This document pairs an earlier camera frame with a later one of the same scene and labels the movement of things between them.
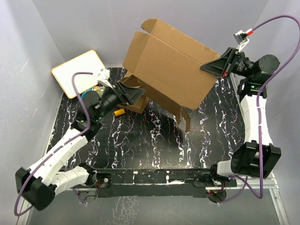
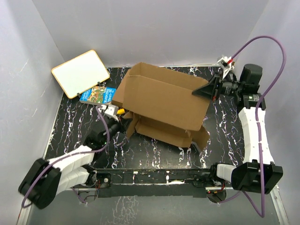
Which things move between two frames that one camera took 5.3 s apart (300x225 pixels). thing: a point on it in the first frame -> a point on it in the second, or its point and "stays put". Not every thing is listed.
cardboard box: x=167 y=62 -> x=161 y=104
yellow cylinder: x=119 y=112 stays put
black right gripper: x=218 y=66 -> x=206 y=91
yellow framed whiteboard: x=88 y=62 stays put
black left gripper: x=132 y=94 -> x=125 y=122
